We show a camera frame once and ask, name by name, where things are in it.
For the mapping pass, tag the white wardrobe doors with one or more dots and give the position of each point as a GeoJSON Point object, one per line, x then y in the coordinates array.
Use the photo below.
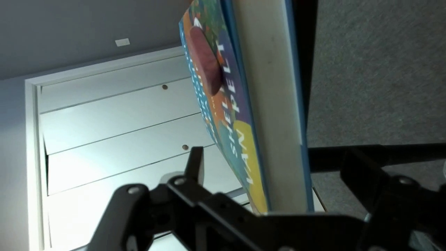
{"type": "Point", "coordinates": [98, 127]}

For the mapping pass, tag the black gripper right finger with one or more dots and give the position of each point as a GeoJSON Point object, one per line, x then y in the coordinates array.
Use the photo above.
{"type": "Point", "coordinates": [398, 206]}

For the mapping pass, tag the colourful blue hardcover book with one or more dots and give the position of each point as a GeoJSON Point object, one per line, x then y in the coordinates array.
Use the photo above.
{"type": "Point", "coordinates": [243, 61]}

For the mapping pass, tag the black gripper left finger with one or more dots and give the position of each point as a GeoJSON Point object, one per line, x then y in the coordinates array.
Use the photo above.
{"type": "Point", "coordinates": [198, 220]}

